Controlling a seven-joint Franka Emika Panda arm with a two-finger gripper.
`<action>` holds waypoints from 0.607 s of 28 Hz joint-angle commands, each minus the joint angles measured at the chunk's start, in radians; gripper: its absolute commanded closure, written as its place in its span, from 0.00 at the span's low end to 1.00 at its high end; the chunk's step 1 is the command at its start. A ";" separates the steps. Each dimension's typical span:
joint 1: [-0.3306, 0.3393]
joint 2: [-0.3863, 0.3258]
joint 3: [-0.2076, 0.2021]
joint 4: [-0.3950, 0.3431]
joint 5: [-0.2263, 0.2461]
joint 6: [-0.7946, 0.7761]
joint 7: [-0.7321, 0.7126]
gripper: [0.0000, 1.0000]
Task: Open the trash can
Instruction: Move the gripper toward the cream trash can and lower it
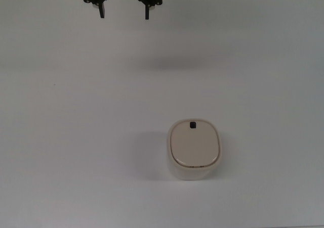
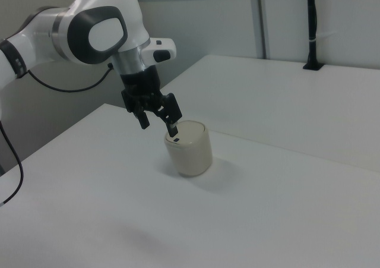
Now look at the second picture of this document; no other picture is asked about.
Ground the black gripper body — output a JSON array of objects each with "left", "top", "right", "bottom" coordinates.
[{"left": 120, "top": 66, "right": 163, "bottom": 114}]

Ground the small cream trash can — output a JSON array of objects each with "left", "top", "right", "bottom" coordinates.
[{"left": 164, "top": 119, "right": 214, "bottom": 178}]

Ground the grey partition panel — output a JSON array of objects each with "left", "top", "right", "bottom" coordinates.
[
  {"left": 132, "top": 0, "right": 261, "bottom": 91},
  {"left": 265, "top": 0, "right": 380, "bottom": 70}
]

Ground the black pole with clamp base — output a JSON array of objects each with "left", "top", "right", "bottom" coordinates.
[{"left": 302, "top": 0, "right": 325, "bottom": 71}]

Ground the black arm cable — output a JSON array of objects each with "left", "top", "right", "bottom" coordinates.
[{"left": 0, "top": 62, "right": 115, "bottom": 208}]

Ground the silver partition post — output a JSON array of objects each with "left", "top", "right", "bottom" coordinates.
[{"left": 255, "top": 0, "right": 268, "bottom": 59}]

